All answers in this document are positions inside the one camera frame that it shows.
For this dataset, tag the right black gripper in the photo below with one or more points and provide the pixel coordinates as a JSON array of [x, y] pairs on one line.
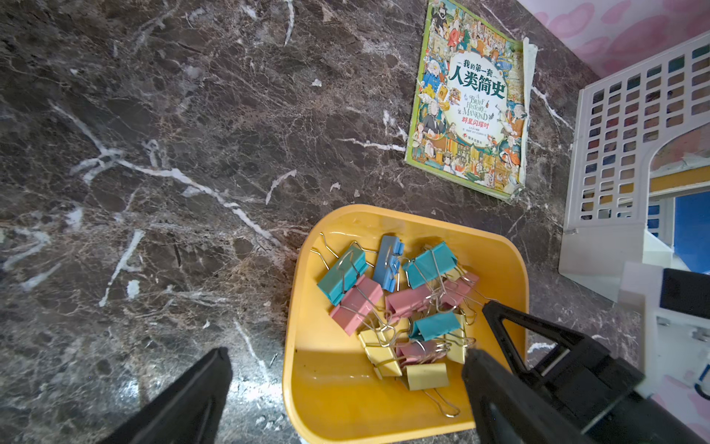
[[607, 399]]

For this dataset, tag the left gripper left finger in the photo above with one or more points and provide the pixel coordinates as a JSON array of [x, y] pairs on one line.
[[188, 411]]

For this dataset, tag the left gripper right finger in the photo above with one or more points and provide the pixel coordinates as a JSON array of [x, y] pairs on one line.
[[505, 410]]

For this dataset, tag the yellow binder clip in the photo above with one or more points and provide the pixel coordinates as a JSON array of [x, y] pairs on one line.
[[380, 350], [429, 379]]

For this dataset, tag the pink binder clip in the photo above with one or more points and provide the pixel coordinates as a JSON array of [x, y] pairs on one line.
[[357, 304], [455, 292]]

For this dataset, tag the yellow plastic storage tray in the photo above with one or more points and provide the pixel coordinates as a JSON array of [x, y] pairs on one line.
[[331, 392]]

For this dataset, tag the teal binder clip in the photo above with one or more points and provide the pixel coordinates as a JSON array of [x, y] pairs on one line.
[[430, 265], [344, 274]]

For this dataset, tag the yellow binder clip in tray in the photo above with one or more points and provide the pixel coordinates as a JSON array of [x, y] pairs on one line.
[[380, 350]]

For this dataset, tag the pink binder clip in tray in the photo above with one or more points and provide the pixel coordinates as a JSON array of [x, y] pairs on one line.
[[357, 304]]

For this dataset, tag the blue binder clip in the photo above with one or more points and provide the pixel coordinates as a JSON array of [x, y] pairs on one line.
[[388, 262]]

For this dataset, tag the blue file folder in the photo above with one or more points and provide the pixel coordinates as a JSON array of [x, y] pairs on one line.
[[691, 235]]

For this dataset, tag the white plastic file organizer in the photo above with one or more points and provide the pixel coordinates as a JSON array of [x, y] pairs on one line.
[[622, 121]]

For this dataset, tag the illustrated children's history book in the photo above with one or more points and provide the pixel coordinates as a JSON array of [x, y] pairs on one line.
[[471, 107]]

